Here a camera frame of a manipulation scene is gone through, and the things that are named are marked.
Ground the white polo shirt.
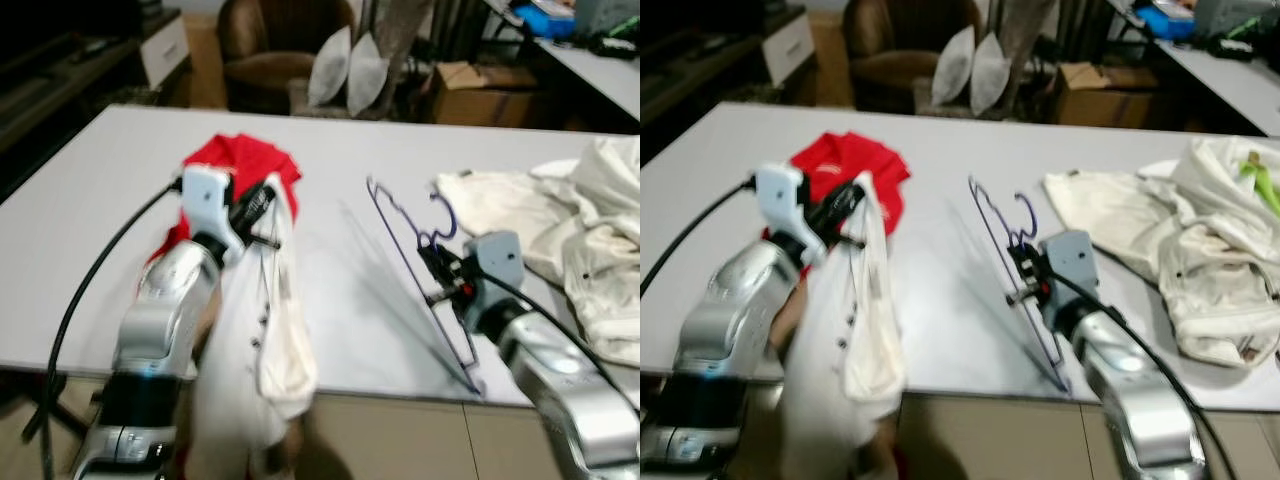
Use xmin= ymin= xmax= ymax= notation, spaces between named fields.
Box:
xmin=185 ymin=172 xmax=321 ymax=480
xmin=775 ymin=170 xmax=911 ymax=480

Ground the red shirt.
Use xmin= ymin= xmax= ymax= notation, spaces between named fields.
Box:
xmin=150 ymin=133 xmax=303 ymax=263
xmin=788 ymin=130 xmax=911 ymax=251

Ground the cream shirt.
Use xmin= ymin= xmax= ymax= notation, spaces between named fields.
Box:
xmin=1043 ymin=160 xmax=1201 ymax=291
xmin=433 ymin=165 xmax=601 ymax=291

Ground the cream buttoned jacket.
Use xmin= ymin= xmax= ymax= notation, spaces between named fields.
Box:
xmin=530 ymin=135 xmax=641 ymax=366
xmin=1140 ymin=135 xmax=1280 ymax=369

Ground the white drawer unit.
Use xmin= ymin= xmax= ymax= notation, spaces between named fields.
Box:
xmin=765 ymin=10 xmax=816 ymax=89
xmin=140 ymin=10 xmax=191 ymax=91

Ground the white pillow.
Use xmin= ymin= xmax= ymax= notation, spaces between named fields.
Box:
xmin=345 ymin=30 xmax=391 ymax=116
xmin=305 ymin=25 xmax=353 ymax=109
xmin=930 ymin=25 xmax=978 ymax=109
xmin=970 ymin=30 xmax=1016 ymax=116

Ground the brown leather armchair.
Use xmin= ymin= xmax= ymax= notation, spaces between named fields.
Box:
xmin=218 ymin=0 xmax=361 ymax=116
xmin=842 ymin=0 xmax=986 ymax=111

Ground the open brown cardboard box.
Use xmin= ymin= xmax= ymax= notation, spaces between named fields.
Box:
xmin=430 ymin=60 xmax=541 ymax=129
xmin=1055 ymin=60 xmax=1166 ymax=129

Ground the black low cabinet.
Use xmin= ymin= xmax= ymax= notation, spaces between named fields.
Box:
xmin=0 ymin=30 xmax=151 ymax=151
xmin=640 ymin=30 xmax=776 ymax=141

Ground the beige patterned curtain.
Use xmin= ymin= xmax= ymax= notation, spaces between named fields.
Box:
xmin=372 ymin=0 xmax=436 ymax=96
xmin=1000 ymin=0 xmax=1061 ymax=91

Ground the green cloth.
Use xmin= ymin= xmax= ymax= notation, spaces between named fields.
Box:
xmin=1238 ymin=150 xmax=1280 ymax=216

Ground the blue box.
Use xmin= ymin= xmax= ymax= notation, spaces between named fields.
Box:
xmin=1135 ymin=0 xmax=1196 ymax=41
xmin=520 ymin=0 xmax=576 ymax=41

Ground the grey device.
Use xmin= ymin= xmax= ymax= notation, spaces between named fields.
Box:
xmin=575 ymin=0 xmax=641 ymax=36
xmin=1195 ymin=0 xmax=1280 ymax=36

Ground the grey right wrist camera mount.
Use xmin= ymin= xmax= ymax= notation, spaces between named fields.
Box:
xmin=462 ymin=232 xmax=526 ymax=311
xmin=1038 ymin=230 xmax=1099 ymax=311

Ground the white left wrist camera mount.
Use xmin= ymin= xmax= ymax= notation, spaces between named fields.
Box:
xmin=180 ymin=165 xmax=246 ymax=263
xmin=755 ymin=163 xmax=809 ymax=241

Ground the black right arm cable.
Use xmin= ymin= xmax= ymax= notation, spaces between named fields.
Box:
xmin=1050 ymin=270 xmax=1241 ymax=480
xmin=480 ymin=272 xmax=641 ymax=416

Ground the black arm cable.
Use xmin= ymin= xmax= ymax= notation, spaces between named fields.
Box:
xmin=22 ymin=178 xmax=186 ymax=480
xmin=480 ymin=272 xmax=641 ymax=416
xmin=640 ymin=178 xmax=759 ymax=296
xmin=1050 ymin=270 xmax=1241 ymax=480

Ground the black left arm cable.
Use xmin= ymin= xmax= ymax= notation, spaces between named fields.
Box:
xmin=640 ymin=178 xmax=759 ymax=296
xmin=22 ymin=178 xmax=186 ymax=480

